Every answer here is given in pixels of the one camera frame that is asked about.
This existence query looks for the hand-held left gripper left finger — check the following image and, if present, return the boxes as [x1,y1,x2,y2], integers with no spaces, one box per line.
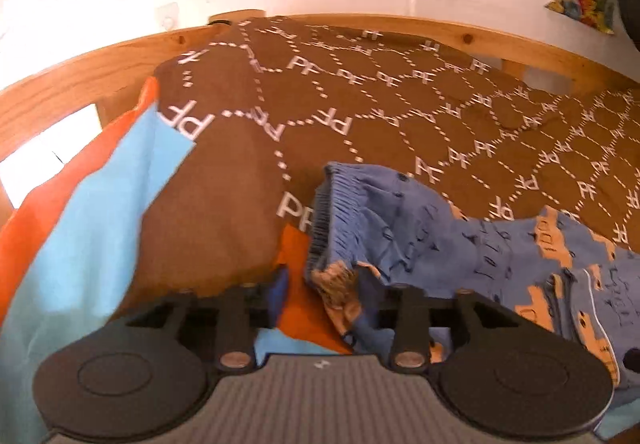
[122,269,292,371]

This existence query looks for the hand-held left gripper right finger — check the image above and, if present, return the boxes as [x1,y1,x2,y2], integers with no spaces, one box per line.
[379,288,522,371]

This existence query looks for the blue pants with orange print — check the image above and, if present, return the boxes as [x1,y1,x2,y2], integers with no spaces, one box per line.
[306,162,640,391]

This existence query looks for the brown patterned blanket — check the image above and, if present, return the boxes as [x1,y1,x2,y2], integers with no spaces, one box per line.
[117,16,640,315]

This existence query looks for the orange and light blue bedsheet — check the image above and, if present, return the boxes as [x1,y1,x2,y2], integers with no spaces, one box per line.
[0,76,640,444]

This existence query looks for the white wall switch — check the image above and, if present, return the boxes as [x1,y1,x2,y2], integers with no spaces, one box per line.
[156,4,180,31]

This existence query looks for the wooden bed frame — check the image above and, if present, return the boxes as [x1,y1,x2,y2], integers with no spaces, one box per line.
[0,12,640,225]

